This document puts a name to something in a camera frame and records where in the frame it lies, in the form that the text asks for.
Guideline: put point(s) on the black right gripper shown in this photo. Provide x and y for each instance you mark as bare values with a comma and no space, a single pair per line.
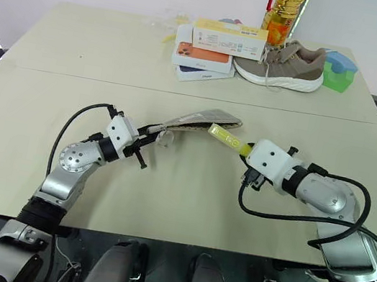
252,180

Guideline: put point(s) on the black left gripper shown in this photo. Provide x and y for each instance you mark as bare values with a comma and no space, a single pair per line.
133,147

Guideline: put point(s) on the grey grid pouch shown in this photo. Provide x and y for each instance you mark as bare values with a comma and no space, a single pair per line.
207,117

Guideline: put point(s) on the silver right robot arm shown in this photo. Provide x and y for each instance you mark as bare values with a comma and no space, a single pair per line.
328,199

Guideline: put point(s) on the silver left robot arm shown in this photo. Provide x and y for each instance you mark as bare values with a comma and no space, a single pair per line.
71,160

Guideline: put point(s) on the white box with blue phone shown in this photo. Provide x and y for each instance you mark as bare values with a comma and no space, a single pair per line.
203,76

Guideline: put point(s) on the brown sneaker with white sole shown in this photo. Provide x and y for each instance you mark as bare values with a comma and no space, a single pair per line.
281,68

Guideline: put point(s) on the white box with orange phone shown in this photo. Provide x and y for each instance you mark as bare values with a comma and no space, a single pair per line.
203,56

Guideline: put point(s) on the green foam block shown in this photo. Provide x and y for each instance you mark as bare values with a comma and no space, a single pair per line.
335,81

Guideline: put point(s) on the yellow and white carton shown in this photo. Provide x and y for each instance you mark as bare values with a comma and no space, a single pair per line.
224,40

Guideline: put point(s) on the blue foam block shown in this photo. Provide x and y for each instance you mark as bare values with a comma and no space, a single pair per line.
339,61

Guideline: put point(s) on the yellow cooking oil bottle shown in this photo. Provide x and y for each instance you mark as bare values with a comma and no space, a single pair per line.
281,18

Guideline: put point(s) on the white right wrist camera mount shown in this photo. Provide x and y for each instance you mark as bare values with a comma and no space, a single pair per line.
270,159

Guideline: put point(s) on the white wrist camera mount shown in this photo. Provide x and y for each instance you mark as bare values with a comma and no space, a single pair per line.
270,159
121,133

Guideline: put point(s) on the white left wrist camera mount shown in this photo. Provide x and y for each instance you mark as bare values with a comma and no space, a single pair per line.
121,133

